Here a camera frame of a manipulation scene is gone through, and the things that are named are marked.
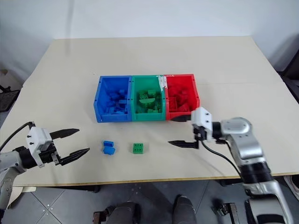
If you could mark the small blue toy block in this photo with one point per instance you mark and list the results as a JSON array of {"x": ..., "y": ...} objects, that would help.
[
  {"x": 108, "y": 143},
  {"x": 108, "y": 150}
]

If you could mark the red plastic bin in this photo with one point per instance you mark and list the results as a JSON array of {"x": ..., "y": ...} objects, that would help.
[{"x": 195, "y": 93}]

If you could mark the red rectangular toy block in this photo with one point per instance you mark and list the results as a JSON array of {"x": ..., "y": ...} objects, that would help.
[{"x": 172, "y": 103}]

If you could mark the green half-round toy block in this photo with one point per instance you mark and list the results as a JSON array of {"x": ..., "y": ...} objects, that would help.
[{"x": 147, "y": 100}]

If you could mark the dark rounded shape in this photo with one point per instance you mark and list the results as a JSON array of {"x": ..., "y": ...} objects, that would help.
[
  {"x": 184, "y": 210},
  {"x": 123, "y": 213}
]

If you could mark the green square toy block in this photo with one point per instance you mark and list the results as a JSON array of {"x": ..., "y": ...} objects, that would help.
[
  {"x": 143, "y": 95},
  {"x": 151, "y": 92}
]

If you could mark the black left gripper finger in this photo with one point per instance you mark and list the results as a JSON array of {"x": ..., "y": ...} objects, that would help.
[
  {"x": 65, "y": 133},
  {"x": 74, "y": 156}
]

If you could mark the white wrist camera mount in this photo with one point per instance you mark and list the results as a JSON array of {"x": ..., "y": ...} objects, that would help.
[
  {"x": 37, "y": 137},
  {"x": 202, "y": 117}
]

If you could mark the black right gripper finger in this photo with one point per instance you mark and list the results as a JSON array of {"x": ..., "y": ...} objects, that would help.
[
  {"x": 184, "y": 144},
  {"x": 183, "y": 118}
]

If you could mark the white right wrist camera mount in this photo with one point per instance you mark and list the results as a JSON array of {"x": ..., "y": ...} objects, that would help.
[{"x": 202, "y": 117}]

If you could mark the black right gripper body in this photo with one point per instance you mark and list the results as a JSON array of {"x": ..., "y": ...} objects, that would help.
[{"x": 201, "y": 135}]

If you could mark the blue long toy block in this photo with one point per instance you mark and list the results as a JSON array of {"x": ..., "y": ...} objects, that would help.
[{"x": 116, "y": 113}]

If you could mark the red wedge toy block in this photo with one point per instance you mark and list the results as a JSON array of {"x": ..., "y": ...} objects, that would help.
[{"x": 184, "y": 108}]

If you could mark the blue plastic bin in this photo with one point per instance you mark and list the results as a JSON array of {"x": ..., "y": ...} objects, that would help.
[{"x": 100, "y": 102}]

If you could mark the black mesh basket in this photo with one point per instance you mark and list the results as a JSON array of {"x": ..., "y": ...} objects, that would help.
[{"x": 8, "y": 100}]

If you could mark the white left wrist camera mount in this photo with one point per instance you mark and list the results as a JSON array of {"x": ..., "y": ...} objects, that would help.
[{"x": 37, "y": 137}]

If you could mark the blue flat toy block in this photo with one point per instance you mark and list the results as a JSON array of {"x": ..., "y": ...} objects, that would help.
[{"x": 122, "y": 101}]

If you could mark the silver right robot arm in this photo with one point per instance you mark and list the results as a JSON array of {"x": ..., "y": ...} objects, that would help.
[{"x": 247, "y": 144}]

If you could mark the green flat toy block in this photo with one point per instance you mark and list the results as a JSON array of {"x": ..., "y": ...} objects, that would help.
[{"x": 153, "y": 111}]

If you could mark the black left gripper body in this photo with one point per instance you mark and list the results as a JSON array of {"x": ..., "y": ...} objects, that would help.
[{"x": 49, "y": 155}]

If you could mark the green plastic bin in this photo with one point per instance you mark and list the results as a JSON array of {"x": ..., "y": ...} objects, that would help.
[{"x": 149, "y": 117}]

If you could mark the white tape strip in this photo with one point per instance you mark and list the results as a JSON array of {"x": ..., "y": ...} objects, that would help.
[{"x": 161, "y": 81}]

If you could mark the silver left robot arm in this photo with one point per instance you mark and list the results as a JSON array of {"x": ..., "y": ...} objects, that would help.
[{"x": 8, "y": 162}]

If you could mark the white object under table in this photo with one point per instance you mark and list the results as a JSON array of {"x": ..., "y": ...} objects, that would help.
[{"x": 292, "y": 185}]

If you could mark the green four-stud toy block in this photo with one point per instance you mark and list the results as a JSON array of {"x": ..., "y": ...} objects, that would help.
[{"x": 137, "y": 148}]

